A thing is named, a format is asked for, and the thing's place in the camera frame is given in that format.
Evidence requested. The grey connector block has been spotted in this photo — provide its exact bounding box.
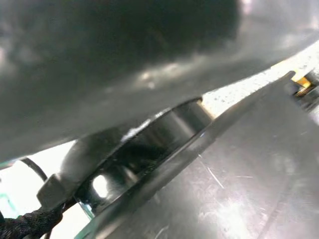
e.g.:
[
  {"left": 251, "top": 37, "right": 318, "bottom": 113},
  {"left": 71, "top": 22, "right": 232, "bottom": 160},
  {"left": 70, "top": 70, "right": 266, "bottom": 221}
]
[{"left": 36, "top": 173, "right": 76, "bottom": 210}]

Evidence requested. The thin dark cable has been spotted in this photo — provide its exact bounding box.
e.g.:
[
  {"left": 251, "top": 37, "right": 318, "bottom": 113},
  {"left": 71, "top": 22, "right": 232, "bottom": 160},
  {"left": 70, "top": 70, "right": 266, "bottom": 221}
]
[{"left": 21, "top": 157, "right": 48, "bottom": 182}]

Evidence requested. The silver robot body shell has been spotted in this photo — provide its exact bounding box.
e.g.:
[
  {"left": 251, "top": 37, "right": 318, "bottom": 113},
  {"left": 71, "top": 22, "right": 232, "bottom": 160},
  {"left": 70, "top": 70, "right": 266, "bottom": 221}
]
[{"left": 75, "top": 71, "right": 319, "bottom": 239}]

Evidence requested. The black glossy robot joint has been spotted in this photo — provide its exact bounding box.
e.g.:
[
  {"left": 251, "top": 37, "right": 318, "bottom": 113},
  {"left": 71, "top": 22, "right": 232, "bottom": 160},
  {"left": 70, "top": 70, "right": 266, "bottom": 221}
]
[{"left": 60, "top": 97, "right": 215, "bottom": 219}]

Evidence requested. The black braided cable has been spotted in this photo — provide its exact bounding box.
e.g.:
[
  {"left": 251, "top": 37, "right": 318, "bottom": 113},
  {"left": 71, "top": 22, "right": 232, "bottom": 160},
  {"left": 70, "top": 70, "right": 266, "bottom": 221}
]
[{"left": 0, "top": 206, "right": 64, "bottom": 239}]

